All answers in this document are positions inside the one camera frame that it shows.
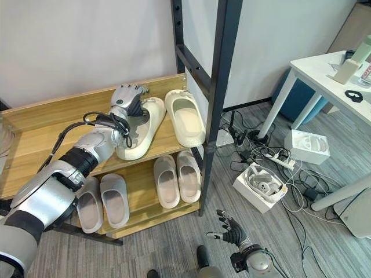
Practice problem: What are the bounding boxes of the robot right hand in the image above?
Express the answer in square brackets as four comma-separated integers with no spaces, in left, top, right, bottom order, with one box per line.
[206,210,251,249]

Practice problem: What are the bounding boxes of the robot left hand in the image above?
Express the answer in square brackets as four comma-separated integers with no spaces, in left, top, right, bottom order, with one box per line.
[110,83,151,118]

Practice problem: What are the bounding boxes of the cream foam slipper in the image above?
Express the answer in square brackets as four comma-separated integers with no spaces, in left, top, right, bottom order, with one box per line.
[164,89,207,147]
[115,97,167,161]

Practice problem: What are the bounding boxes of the wooden shoe rack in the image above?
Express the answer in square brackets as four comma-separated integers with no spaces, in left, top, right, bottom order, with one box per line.
[0,72,208,240]

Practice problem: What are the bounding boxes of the silver robot leg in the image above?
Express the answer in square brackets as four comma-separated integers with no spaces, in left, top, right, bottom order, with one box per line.
[198,265,225,278]

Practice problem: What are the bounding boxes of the open white box with headset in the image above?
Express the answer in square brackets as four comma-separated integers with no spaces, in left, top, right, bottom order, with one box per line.
[232,162,288,214]

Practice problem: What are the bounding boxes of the pale pink slipper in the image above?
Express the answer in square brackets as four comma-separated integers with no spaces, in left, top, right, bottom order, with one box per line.
[153,155,181,209]
[176,149,202,204]

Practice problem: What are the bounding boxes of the white power strip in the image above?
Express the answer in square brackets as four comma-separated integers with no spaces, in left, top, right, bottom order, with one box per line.
[265,153,297,171]

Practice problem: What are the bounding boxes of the black power adapter brick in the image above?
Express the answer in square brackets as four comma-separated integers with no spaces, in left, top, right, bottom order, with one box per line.
[304,187,321,201]

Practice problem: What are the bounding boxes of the silver floor socket plate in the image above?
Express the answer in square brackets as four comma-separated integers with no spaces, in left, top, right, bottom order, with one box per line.
[216,128,234,148]

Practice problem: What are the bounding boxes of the black plug adapter cluster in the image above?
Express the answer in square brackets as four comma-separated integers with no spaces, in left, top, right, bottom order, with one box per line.
[228,110,248,149]

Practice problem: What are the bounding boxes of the grey fabric slipper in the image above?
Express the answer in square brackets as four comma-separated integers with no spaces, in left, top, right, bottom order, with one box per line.
[76,176,104,234]
[100,173,130,229]

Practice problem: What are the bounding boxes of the white box with moulded insert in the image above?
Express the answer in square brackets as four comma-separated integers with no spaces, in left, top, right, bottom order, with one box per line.
[283,129,332,164]

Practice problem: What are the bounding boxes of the white chair base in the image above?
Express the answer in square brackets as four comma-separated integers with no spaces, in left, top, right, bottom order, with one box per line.
[333,189,371,239]

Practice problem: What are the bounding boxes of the black metal base bar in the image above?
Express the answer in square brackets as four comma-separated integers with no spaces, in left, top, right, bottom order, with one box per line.
[0,199,124,247]

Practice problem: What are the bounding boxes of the blue upholstered stool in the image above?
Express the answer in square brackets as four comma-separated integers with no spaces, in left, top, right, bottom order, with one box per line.
[271,68,329,126]

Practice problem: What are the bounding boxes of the white table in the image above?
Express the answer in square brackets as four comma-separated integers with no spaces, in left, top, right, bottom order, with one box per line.
[259,50,371,211]

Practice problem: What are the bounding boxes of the black wrist band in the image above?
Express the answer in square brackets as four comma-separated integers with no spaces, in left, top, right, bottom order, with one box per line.
[344,90,365,103]

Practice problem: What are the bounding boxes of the cream box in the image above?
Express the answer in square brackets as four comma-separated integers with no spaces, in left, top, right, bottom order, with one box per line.
[334,58,361,85]

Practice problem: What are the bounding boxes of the clear packet with red print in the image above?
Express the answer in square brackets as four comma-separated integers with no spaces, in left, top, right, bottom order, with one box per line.
[358,65,371,87]

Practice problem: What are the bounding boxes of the pale green bottle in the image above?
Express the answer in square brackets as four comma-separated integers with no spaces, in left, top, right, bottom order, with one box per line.
[351,36,371,64]

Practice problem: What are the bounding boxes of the brown wooden door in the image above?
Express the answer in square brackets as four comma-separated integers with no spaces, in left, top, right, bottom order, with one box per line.
[326,0,371,56]

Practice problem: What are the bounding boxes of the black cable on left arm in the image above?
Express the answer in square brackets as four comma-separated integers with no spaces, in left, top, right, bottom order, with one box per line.
[37,111,133,175]

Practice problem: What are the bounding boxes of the long black floor cable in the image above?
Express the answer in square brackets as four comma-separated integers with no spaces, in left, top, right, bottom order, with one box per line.
[282,207,322,278]

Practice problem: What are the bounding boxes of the white floor cable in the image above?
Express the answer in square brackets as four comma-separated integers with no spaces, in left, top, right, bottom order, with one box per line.
[281,191,350,222]

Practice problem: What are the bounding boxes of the black metal shelf frame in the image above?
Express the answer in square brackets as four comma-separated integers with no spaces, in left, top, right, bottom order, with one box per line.
[170,0,245,217]

